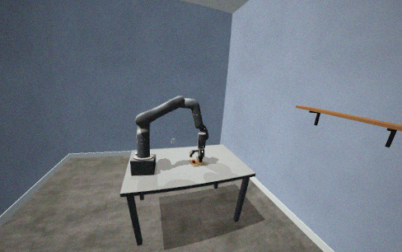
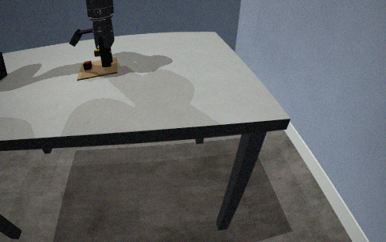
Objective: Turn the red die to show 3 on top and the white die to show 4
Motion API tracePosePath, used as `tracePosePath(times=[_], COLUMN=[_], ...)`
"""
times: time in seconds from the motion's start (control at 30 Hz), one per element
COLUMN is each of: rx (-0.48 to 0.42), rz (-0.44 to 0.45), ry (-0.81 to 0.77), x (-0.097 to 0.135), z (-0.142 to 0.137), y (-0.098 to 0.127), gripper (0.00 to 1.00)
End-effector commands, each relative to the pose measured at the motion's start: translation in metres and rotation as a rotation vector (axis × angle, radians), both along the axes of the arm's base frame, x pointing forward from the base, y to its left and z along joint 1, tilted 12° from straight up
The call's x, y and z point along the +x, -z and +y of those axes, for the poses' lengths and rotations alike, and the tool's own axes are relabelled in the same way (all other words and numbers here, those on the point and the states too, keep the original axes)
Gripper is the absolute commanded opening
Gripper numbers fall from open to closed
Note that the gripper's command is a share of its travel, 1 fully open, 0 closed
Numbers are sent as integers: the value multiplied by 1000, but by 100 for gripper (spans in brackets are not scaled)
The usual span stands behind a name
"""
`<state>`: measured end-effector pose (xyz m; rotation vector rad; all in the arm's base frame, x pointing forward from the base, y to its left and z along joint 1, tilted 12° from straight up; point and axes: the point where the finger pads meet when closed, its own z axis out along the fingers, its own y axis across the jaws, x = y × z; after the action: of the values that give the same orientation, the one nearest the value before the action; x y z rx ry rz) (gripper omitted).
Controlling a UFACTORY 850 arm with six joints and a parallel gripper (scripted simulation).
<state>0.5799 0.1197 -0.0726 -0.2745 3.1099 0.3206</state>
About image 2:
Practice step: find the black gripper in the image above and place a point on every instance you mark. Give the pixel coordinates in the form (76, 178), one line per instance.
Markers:
(104, 37)

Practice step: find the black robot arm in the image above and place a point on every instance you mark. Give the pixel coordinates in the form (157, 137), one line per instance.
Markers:
(95, 9)

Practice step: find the tan mat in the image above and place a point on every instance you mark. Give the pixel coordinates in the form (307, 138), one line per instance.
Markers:
(97, 70)

